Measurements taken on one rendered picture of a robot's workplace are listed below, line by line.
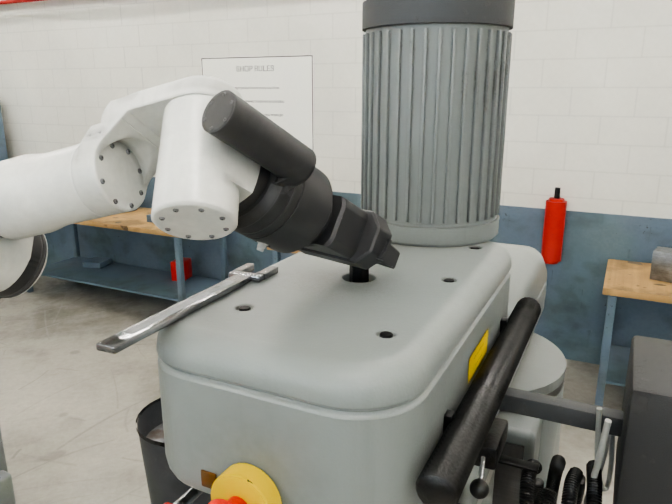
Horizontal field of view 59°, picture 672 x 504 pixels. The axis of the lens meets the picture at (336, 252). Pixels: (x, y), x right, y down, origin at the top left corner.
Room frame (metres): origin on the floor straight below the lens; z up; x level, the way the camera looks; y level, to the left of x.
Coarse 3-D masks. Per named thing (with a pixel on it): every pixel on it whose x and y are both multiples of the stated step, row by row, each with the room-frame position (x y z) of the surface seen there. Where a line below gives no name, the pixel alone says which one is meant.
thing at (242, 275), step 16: (240, 272) 0.63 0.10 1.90; (272, 272) 0.64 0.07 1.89; (208, 288) 0.57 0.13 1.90; (224, 288) 0.57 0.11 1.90; (176, 304) 0.53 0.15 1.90; (192, 304) 0.53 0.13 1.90; (144, 320) 0.49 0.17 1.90; (160, 320) 0.49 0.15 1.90; (176, 320) 0.50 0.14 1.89; (112, 336) 0.45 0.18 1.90; (128, 336) 0.45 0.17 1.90; (144, 336) 0.46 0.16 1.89; (112, 352) 0.43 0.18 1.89
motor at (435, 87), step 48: (384, 0) 0.79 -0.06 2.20; (432, 0) 0.76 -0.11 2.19; (480, 0) 0.76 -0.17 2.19; (384, 48) 0.80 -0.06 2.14; (432, 48) 0.76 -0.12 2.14; (480, 48) 0.77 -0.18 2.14; (384, 96) 0.80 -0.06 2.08; (432, 96) 0.76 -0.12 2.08; (480, 96) 0.77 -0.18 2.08; (384, 144) 0.79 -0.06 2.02; (432, 144) 0.76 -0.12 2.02; (480, 144) 0.78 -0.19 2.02; (384, 192) 0.79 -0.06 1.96; (432, 192) 0.76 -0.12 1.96; (480, 192) 0.77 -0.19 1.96; (432, 240) 0.76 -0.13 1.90; (480, 240) 0.78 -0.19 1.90
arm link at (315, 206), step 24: (312, 192) 0.52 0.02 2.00; (312, 216) 0.52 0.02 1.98; (336, 216) 0.55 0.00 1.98; (360, 216) 0.57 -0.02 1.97; (264, 240) 0.52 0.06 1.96; (288, 240) 0.52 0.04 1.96; (312, 240) 0.53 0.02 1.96; (336, 240) 0.54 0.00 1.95; (360, 240) 0.57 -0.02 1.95; (384, 240) 0.57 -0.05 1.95; (360, 264) 0.56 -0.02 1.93
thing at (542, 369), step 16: (528, 352) 1.15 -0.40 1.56; (544, 352) 1.15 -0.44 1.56; (560, 352) 1.15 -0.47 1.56; (528, 368) 1.08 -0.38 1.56; (544, 368) 1.08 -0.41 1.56; (560, 368) 1.08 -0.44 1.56; (512, 384) 1.01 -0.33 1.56; (528, 384) 1.01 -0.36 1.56; (544, 384) 1.01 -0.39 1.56; (560, 384) 1.05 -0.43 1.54; (512, 416) 0.96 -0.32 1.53; (528, 416) 0.96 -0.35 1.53; (512, 432) 0.91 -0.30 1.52; (528, 432) 0.91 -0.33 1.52; (544, 432) 1.00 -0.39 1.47; (512, 448) 0.90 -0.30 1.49; (528, 448) 0.90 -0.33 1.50; (544, 448) 0.99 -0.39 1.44; (544, 464) 0.97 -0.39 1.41; (496, 480) 0.91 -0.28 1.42; (512, 480) 0.90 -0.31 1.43; (544, 480) 0.96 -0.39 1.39; (496, 496) 0.91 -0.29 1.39; (512, 496) 0.90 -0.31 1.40
